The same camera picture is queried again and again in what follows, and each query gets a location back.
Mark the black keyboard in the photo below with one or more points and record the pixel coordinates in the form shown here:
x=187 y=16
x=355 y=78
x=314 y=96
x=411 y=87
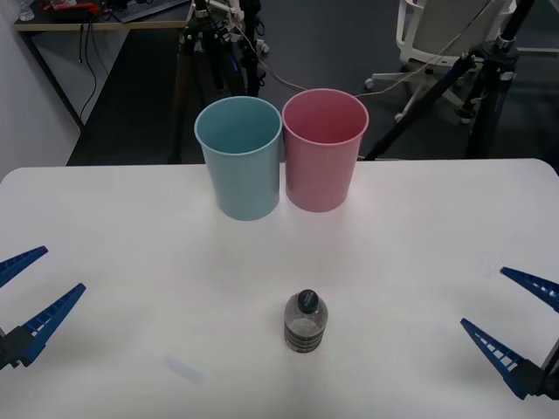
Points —
x=144 y=8

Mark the clear plastic bottle black cap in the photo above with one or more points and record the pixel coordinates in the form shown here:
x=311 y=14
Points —
x=305 y=325

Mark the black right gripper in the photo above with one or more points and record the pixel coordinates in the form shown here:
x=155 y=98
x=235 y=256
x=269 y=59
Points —
x=552 y=380

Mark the red object on desk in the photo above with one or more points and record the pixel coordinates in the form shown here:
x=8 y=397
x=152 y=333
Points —
x=72 y=5

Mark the black tripod with brown leg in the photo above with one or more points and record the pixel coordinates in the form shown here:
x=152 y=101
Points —
x=205 y=48

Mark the wooden edged dark desk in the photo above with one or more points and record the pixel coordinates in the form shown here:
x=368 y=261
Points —
x=87 y=24

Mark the black tripod with silver collar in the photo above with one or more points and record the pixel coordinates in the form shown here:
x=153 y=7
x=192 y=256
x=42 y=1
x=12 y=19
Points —
x=493 y=74

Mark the pale blue plastic bin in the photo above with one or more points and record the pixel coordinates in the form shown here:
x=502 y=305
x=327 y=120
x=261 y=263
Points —
x=240 y=174

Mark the white office chair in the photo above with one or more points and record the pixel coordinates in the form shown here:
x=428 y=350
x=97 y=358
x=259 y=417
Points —
x=441 y=39

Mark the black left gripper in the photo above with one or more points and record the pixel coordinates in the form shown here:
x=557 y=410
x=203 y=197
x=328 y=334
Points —
x=2 y=349

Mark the pink plastic bin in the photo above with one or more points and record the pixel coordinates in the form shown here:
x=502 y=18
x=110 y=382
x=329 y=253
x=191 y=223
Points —
x=323 y=170

